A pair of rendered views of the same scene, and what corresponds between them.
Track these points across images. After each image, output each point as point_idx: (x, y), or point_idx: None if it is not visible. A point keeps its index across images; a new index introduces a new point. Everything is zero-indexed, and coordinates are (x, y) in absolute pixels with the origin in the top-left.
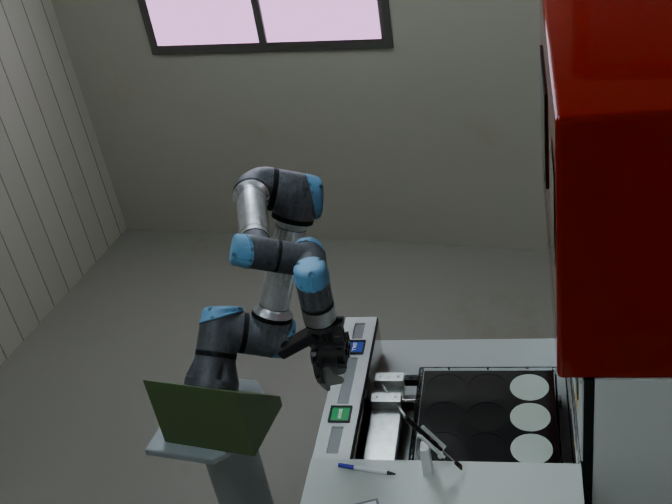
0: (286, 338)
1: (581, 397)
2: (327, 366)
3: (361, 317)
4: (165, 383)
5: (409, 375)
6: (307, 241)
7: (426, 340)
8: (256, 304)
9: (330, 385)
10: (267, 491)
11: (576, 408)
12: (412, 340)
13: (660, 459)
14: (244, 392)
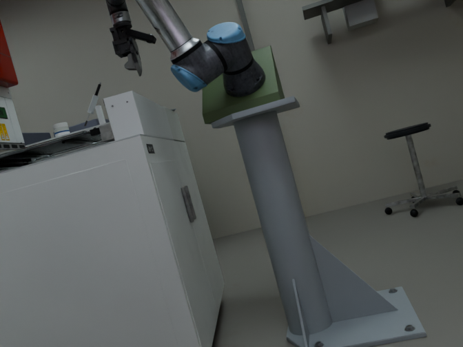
0: (149, 34)
1: (12, 101)
2: (131, 55)
3: (117, 94)
4: (253, 51)
5: (95, 128)
6: None
7: (69, 153)
8: (196, 38)
9: (136, 69)
10: (254, 201)
11: (5, 137)
12: (83, 149)
13: None
14: (212, 85)
